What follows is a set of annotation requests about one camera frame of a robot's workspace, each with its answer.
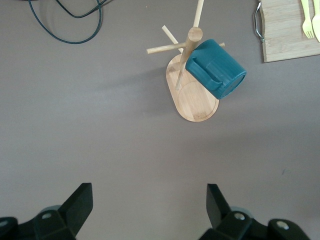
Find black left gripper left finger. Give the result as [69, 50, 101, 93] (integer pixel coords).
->
[18, 182, 94, 240]

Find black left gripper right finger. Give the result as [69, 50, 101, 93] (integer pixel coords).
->
[199, 183, 272, 240]

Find teal ceramic cup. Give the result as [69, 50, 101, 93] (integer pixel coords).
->
[185, 38, 248, 100]

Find wooden mug tree stand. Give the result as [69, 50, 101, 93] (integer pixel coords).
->
[146, 0, 226, 123]

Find yellow plastic fork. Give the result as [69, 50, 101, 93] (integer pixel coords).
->
[301, 0, 316, 40]

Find yellow plastic knife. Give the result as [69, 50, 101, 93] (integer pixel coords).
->
[311, 0, 320, 43]

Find black looped cable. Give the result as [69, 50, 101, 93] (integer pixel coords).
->
[27, 0, 103, 45]
[54, 0, 108, 19]

